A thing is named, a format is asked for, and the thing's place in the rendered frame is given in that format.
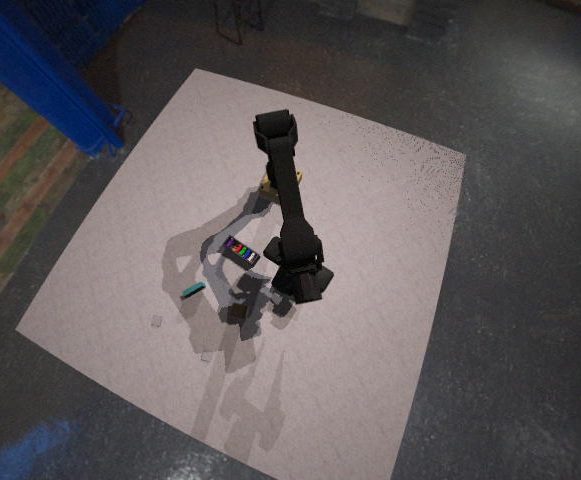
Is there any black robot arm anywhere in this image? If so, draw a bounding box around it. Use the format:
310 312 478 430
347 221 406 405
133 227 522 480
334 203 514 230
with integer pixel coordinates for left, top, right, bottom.
253 109 324 305

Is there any teal block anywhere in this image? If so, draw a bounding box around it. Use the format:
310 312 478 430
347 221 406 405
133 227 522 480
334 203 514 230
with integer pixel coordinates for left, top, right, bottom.
181 281 206 297

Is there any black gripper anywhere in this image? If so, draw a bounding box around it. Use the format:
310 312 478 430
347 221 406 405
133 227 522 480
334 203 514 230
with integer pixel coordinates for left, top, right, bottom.
263 236 334 293

